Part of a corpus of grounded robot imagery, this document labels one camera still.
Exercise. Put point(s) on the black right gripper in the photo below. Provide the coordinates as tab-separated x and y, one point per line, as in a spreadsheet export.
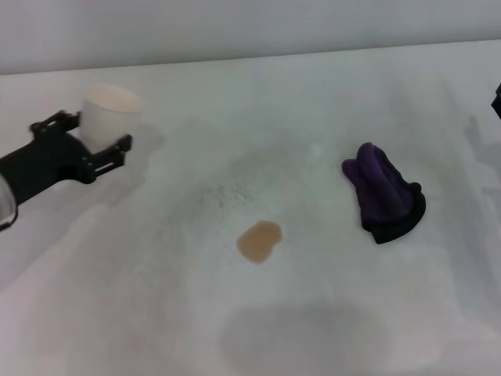
497	102

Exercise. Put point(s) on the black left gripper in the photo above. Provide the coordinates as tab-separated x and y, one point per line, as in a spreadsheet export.
43	160

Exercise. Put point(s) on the white paper cup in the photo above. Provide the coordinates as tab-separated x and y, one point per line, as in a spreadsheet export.
105	119

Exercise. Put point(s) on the purple rag with black edge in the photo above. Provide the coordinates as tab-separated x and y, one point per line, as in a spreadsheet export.
381	192

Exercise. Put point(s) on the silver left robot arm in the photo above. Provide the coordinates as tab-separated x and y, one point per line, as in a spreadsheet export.
6	203

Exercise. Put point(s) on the brown water stain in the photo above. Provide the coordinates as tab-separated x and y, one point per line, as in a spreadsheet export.
258	242

